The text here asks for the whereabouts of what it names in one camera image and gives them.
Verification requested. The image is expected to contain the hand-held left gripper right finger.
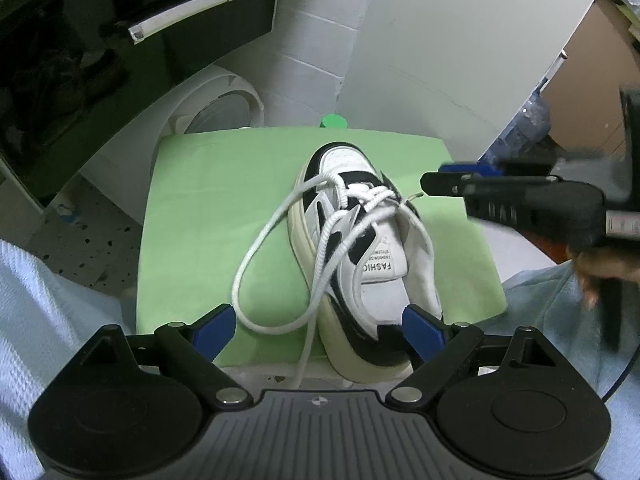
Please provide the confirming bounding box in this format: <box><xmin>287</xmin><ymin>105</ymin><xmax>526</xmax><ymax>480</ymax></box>
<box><xmin>390</xmin><ymin>303</ymin><xmax>559</xmax><ymax>407</ymax></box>

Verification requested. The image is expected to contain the person's right hand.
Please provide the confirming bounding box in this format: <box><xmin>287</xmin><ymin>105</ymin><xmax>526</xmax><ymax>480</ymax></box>
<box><xmin>572</xmin><ymin>251</ymin><xmax>640</xmax><ymax>310</ymax></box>

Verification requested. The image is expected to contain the white shoelace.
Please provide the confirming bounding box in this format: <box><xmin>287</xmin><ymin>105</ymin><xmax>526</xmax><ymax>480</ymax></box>
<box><xmin>231</xmin><ymin>174</ymin><xmax>437</xmax><ymax>392</ymax></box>

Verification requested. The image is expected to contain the grey foam board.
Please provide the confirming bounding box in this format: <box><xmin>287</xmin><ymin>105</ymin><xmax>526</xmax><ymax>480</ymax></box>
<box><xmin>337</xmin><ymin>0</ymin><xmax>612</xmax><ymax>162</ymax></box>

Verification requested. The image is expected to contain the black cable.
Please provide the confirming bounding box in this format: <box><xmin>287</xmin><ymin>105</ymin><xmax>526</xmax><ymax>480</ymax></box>
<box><xmin>602</xmin><ymin>330</ymin><xmax>636</xmax><ymax>403</ymax></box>

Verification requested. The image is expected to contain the green mat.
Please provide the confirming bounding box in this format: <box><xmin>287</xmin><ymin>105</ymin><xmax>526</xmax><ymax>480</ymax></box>
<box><xmin>136</xmin><ymin>126</ymin><xmax>509</xmax><ymax>367</ymax></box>

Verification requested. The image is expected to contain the blue water jug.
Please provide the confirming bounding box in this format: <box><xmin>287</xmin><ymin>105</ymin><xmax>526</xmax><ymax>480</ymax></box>
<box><xmin>487</xmin><ymin>92</ymin><xmax>552</xmax><ymax>162</ymax></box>

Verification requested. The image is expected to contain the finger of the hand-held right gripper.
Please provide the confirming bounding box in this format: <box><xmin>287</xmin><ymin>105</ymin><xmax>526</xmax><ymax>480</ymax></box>
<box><xmin>438</xmin><ymin>157</ymin><xmax>559</xmax><ymax>179</ymax></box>
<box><xmin>420</xmin><ymin>172</ymin><xmax>559</xmax><ymax>199</ymax></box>

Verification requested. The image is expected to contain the silver door handle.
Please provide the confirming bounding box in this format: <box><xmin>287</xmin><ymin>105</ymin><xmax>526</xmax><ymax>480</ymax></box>
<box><xmin>127</xmin><ymin>0</ymin><xmax>236</xmax><ymax>44</ymax></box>

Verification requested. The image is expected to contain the white and black sneaker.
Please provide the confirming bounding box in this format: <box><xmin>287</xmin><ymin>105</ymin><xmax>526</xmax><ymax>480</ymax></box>
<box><xmin>289</xmin><ymin>142</ymin><xmax>444</xmax><ymax>387</ymax></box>

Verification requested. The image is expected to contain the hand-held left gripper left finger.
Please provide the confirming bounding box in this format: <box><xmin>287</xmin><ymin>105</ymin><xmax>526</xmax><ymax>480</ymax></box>
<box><xmin>79</xmin><ymin>303</ymin><xmax>249</xmax><ymax>407</ymax></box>

